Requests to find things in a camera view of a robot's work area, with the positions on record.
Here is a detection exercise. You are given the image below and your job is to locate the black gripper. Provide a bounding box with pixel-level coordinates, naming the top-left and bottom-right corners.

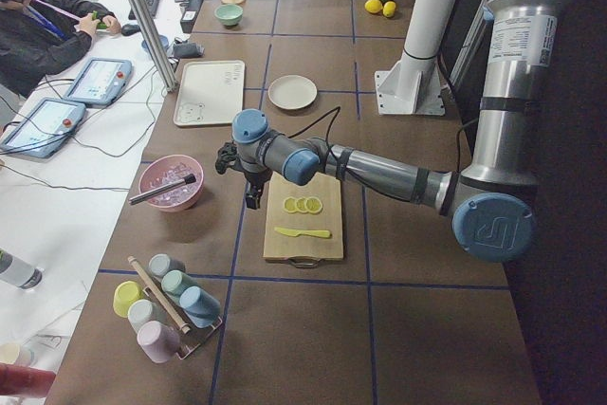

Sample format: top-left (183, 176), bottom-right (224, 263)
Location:
top-left (241, 161), bottom-right (271, 210)

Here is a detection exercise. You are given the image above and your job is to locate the cream round plate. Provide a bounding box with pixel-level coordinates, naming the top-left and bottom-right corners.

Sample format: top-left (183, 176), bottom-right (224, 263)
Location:
top-left (268, 75), bottom-right (318, 110)

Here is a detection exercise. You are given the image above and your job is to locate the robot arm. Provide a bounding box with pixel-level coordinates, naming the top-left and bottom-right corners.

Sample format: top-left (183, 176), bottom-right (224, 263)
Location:
top-left (215, 0), bottom-right (572, 263)

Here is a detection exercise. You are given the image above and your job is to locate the white bear tray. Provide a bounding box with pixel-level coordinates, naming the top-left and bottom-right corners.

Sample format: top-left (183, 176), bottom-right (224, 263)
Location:
top-left (174, 60), bottom-right (246, 127)

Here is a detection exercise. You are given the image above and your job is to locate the lemon slice bottom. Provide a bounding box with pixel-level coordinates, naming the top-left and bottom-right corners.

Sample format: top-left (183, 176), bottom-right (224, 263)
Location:
top-left (283, 196), bottom-right (299, 213)

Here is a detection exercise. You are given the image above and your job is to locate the lemon slice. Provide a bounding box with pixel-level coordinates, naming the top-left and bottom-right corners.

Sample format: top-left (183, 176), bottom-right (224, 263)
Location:
top-left (304, 196), bottom-right (323, 214)
top-left (295, 197), bottom-right (309, 213)
top-left (283, 196), bottom-right (299, 213)

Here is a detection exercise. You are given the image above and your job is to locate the lemon slice middle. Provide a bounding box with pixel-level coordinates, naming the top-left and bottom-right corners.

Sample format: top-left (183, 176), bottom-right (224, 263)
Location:
top-left (295, 197), bottom-right (309, 213)

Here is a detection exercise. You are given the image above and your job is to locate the yellow plastic knife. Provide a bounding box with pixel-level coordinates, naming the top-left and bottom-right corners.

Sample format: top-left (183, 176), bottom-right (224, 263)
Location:
top-left (274, 227), bottom-right (332, 239)

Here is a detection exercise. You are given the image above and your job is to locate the bamboo cutting board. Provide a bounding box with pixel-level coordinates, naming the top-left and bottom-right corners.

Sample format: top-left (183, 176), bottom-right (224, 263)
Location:
top-left (263, 174), bottom-right (344, 265)

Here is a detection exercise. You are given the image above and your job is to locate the lemon slice top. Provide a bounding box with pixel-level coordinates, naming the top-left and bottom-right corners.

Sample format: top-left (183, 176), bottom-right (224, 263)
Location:
top-left (304, 196), bottom-right (323, 214)

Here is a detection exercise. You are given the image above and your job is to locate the pink bowl with ice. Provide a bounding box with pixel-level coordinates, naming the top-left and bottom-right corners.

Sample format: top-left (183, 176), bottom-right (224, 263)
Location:
top-left (138, 155), bottom-right (204, 212)

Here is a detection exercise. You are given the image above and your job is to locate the grey cup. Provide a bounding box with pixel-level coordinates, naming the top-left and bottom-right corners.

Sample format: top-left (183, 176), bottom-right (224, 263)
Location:
top-left (148, 253), bottom-right (186, 279)

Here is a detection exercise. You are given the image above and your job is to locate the green cup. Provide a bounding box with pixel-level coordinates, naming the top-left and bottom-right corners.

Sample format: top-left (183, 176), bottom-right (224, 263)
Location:
top-left (161, 269), bottom-right (196, 305)

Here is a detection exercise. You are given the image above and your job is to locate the light blue cup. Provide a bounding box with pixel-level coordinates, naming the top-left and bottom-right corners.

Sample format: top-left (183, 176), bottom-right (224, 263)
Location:
top-left (179, 285), bottom-right (221, 328)

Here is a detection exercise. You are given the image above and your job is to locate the wooden rack rod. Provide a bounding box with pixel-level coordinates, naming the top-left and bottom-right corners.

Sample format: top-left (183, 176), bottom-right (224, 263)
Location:
top-left (127, 256), bottom-right (192, 334)

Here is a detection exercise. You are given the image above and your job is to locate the yellow cup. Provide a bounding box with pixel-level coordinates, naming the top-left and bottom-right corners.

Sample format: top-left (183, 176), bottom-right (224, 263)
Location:
top-left (112, 281), bottom-right (146, 318)

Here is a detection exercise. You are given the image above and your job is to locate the white cup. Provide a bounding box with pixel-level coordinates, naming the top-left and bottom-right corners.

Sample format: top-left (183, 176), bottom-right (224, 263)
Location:
top-left (127, 299), bottom-right (167, 333)

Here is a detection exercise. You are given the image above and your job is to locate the grey folded cloth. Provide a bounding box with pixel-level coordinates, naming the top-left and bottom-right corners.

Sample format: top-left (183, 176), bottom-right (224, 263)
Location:
top-left (173, 43), bottom-right (204, 60)

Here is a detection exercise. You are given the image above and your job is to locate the pink cup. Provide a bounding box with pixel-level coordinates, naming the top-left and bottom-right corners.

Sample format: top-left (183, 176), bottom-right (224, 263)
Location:
top-left (137, 321), bottom-right (180, 363)

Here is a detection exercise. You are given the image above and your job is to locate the blue bowl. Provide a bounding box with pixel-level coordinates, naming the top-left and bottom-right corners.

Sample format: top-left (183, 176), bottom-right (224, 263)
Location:
top-left (140, 33), bottom-right (170, 58)

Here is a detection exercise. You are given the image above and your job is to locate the mint green bowl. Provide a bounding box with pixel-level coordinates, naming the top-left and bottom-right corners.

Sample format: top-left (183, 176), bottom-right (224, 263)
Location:
top-left (214, 4), bottom-right (244, 27)

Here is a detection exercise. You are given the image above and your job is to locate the teach pendant far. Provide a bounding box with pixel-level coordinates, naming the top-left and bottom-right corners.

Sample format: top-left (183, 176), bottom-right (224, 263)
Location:
top-left (63, 57), bottom-right (133, 107)

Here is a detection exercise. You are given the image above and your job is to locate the teach pendant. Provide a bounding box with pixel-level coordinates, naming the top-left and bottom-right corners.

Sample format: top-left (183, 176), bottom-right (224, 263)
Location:
top-left (63, 57), bottom-right (133, 107)
top-left (1, 98), bottom-right (86, 158)

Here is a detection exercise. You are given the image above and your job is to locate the black labelled box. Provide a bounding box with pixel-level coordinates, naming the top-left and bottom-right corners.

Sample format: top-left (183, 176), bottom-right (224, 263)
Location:
top-left (180, 0), bottom-right (203, 33)

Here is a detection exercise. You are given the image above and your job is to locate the teach pendant near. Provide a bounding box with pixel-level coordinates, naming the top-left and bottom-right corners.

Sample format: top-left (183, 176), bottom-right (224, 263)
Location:
top-left (1, 98), bottom-right (86, 158)

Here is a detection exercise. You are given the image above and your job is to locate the yellow lemon upper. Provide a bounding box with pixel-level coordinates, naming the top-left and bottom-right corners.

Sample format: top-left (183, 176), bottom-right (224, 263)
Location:
top-left (364, 0), bottom-right (383, 14)

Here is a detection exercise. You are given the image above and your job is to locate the yellow lemon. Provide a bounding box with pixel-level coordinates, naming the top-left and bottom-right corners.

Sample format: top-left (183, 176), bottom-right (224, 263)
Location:
top-left (364, 0), bottom-right (383, 14)
top-left (382, 1), bottom-right (397, 18)

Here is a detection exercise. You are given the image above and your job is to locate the yellow lemon lower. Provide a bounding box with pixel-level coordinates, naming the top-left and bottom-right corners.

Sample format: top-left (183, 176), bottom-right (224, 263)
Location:
top-left (382, 1), bottom-right (397, 18)

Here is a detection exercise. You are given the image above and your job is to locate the person in black jacket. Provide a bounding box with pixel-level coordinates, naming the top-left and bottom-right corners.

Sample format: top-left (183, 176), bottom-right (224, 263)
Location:
top-left (1, 0), bottom-right (121, 98)

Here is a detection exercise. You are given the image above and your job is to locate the red bottle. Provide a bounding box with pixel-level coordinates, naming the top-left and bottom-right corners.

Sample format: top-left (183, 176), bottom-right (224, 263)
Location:
top-left (1, 363), bottom-right (56, 398)

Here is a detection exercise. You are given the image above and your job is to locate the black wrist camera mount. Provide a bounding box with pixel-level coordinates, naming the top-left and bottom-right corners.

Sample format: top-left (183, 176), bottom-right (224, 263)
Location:
top-left (214, 141), bottom-right (243, 175)

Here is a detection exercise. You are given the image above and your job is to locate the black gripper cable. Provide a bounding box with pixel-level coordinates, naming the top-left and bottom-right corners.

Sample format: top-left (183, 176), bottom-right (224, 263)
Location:
top-left (286, 105), bottom-right (343, 178)

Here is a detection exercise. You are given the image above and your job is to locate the white wire cup rack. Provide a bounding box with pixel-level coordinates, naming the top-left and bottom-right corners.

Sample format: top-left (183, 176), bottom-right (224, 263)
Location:
top-left (143, 287), bottom-right (223, 359)

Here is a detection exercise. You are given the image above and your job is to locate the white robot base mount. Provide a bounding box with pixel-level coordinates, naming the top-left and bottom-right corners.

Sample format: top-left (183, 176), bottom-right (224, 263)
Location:
top-left (374, 55), bottom-right (445, 116)

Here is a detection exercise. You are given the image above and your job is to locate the aluminium frame post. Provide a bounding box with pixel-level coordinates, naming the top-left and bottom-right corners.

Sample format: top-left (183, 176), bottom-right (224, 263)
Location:
top-left (128, 0), bottom-right (178, 93)

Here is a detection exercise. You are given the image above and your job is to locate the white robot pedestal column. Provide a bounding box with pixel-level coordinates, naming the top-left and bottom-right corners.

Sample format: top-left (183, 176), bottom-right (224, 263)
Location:
top-left (402, 0), bottom-right (455, 61)

